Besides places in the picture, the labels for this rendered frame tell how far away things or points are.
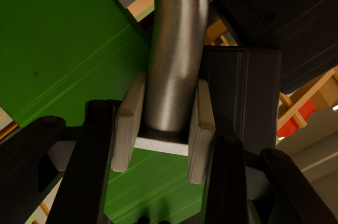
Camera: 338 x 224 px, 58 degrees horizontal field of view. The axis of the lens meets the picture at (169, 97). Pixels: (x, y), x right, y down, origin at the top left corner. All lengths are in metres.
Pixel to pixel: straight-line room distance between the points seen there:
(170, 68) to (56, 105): 0.10
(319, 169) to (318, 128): 2.14
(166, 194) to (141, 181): 0.02
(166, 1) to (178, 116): 0.06
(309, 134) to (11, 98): 9.59
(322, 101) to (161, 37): 4.12
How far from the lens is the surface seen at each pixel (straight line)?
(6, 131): 0.42
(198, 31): 0.17
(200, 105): 0.15
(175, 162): 0.23
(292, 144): 9.78
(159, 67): 0.17
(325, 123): 9.72
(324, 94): 4.25
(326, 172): 7.90
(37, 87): 0.23
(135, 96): 0.15
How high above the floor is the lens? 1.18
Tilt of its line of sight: level
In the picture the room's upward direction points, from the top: 146 degrees clockwise
